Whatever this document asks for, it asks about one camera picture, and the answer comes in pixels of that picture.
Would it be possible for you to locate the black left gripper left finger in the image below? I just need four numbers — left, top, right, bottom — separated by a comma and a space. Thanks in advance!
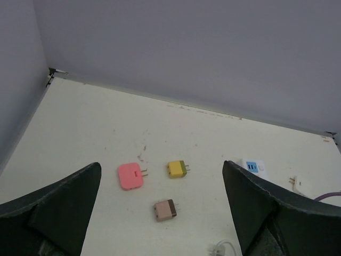
1, 162, 101, 255

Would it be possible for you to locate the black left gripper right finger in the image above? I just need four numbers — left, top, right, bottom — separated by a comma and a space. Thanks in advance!
222, 161, 340, 255

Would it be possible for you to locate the white power strip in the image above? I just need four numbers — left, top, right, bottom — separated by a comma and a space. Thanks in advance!
237, 158, 269, 181

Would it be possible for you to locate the pink plug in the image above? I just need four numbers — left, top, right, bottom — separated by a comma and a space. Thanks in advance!
117, 163, 148, 191

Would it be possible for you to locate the white power strip cord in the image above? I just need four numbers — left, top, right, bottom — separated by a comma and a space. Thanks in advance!
207, 239, 238, 256

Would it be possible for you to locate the white plug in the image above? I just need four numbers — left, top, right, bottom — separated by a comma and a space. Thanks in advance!
289, 175, 312, 198

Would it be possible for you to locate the yellow plug block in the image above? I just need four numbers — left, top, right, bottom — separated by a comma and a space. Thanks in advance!
167, 160, 190, 179

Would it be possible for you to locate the brown plug block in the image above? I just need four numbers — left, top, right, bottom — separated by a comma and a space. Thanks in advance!
153, 199, 180, 222

